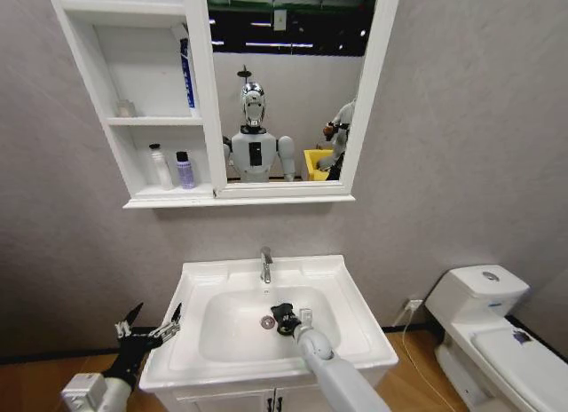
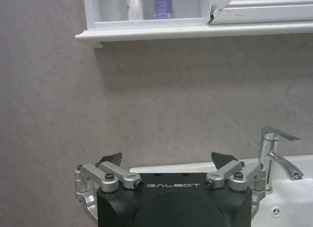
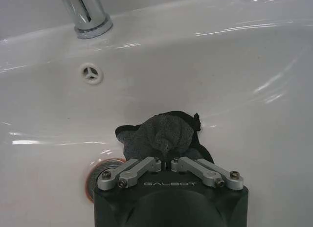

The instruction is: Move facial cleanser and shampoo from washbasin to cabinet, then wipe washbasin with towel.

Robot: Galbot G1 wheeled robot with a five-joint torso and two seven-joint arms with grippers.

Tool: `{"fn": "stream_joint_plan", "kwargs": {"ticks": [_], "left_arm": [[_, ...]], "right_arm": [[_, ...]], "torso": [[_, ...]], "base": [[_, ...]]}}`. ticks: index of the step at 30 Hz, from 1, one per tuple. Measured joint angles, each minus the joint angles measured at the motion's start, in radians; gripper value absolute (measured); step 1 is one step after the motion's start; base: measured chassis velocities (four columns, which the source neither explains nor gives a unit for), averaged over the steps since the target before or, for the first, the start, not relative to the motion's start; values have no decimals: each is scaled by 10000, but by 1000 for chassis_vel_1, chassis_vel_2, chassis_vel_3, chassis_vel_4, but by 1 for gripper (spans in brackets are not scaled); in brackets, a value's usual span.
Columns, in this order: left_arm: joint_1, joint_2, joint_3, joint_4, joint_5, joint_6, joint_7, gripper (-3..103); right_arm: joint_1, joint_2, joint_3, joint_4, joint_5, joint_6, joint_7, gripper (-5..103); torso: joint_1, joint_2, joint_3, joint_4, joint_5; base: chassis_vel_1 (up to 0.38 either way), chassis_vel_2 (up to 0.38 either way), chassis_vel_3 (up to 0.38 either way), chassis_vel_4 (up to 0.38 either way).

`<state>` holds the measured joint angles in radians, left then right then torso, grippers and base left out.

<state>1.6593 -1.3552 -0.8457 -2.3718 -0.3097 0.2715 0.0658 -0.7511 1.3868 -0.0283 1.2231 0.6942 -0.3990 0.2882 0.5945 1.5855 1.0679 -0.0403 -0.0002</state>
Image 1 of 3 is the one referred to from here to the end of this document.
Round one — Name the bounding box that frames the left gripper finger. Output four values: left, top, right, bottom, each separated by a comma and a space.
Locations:
150, 302, 185, 342
115, 302, 145, 339

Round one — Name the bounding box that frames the white ceramic washbasin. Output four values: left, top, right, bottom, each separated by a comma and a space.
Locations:
138, 253, 399, 393

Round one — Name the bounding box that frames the white vanity cabinet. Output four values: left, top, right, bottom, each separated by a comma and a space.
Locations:
158, 371, 392, 412

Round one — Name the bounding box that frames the cabinet mirror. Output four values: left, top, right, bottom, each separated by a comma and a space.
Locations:
205, 0, 381, 186

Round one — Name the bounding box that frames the chrome faucet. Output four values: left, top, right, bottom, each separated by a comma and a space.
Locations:
259, 246, 274, 285

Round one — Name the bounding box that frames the purple bottle black cap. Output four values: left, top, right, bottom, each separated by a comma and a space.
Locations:
175, 150, 197, 190

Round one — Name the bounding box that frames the white bottle black cap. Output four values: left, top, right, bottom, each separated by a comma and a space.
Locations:
147, 143, 175, 192

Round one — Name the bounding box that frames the white toilet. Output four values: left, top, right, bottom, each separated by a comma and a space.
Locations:
424, 264, 568, 412

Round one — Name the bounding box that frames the blue white toothpaste tube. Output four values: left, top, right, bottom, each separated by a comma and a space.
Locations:
178, 36, 197, 116

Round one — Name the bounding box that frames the white power cable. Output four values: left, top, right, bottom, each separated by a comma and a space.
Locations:
393, 305, 446, 389

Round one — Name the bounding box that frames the white wall cabinet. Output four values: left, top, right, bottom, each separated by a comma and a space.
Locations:
44, 0, 403, 210

